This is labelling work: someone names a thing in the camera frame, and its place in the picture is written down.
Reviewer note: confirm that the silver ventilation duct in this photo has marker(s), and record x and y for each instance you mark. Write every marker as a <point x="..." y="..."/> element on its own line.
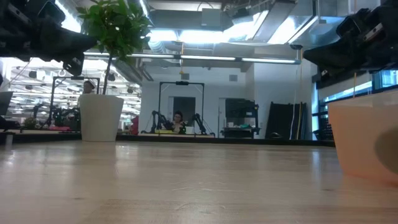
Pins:
<point x="71" y="18"/>

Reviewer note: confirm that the black monitor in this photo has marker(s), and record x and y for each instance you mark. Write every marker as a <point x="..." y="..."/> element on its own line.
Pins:
<point x="5" y="102"/>

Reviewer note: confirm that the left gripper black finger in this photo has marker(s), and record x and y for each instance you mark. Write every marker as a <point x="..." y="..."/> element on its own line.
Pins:
<point x="68" y="42"/>
<point x="73" y="66"/>

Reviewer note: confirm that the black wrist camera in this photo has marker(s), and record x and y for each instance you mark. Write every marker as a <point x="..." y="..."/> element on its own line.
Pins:
<point x="51" y="12"/>
<point x="353" y="24"/>

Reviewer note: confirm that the green leafy plant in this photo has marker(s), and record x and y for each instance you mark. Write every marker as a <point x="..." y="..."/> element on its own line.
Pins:
<point x="115" y="25"/>

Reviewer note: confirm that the white plant pot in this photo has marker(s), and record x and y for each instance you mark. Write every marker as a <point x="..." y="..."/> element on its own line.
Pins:
<point x="100" y="118"/>

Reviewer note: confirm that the orange translucent plastic basket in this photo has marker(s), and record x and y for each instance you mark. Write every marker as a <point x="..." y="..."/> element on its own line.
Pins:
<point x="367" y="140"/>

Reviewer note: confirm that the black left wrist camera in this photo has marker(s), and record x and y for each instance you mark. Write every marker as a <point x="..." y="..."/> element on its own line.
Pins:
<point x="51" y="12"/>

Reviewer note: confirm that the seated person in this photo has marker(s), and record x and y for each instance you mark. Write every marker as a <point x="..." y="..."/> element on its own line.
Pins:
<point x="178" y="122"/>

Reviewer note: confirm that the black leaning panels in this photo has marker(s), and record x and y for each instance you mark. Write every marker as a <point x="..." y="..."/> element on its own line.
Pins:
<point x="281" y="121"/>

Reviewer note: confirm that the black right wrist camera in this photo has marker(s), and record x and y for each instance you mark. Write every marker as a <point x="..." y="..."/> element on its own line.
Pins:
<point x="353" y="24"/>

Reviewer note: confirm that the black aluminium table frame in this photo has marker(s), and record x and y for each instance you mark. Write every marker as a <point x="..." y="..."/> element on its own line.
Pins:
<point x="186" y="139"/>

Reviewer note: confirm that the black shelf unit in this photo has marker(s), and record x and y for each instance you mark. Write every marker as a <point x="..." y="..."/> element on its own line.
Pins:
<point x="241" y="110"/>

